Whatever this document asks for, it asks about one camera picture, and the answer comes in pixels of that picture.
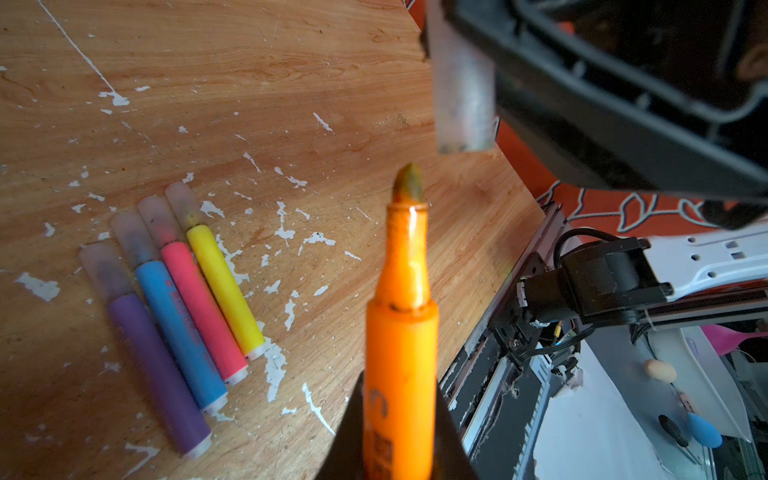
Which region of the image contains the orange marker pen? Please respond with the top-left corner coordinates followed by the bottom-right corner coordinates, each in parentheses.
top-left (362, 163), bottom-right (439, 479)

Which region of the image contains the blue marker pen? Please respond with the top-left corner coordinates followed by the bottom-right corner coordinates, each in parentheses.
top-left (110, 212), bottom-right (228, 415)

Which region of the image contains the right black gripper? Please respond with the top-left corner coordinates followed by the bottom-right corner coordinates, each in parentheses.
top-left (444, 1), bottom-right (767, 204)

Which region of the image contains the purple marker pen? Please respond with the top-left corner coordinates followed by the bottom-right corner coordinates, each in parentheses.
top-left (78, 242), bottom-right (212, 458)

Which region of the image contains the pink marker pen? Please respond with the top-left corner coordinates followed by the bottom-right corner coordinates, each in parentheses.
top-left (138, 196), bottom-right (248, 385)

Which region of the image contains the yellow marker pen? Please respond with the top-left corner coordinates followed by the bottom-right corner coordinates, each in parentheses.
top-left (165, 182), bottom-right (266, 361)

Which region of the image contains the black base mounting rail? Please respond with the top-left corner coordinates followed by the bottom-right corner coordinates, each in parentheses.
top-left (440, 205), bottom-right (567, 479)

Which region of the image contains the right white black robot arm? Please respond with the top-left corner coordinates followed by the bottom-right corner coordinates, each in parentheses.
top-left (422, 1), bottom-right (767, 328)

